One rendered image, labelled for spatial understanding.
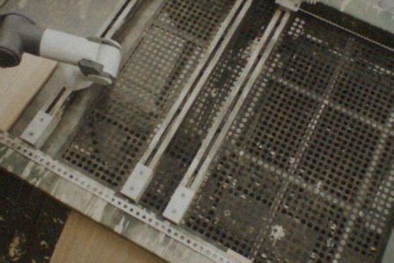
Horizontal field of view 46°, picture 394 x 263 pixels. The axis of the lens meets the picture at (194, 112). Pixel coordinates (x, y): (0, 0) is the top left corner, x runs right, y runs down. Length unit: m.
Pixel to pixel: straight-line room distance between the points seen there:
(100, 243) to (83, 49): 0.90
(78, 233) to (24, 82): 0.66
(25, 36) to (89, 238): 0.93
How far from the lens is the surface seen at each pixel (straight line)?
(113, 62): 1.47
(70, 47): 1.44
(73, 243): 2.07
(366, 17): 2.11
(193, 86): 1.86
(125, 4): 2.06
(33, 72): 2.00
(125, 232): 1.68
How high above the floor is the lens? 1.59
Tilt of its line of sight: 11 degrees down
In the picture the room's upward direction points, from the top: 25 degrees clockwise
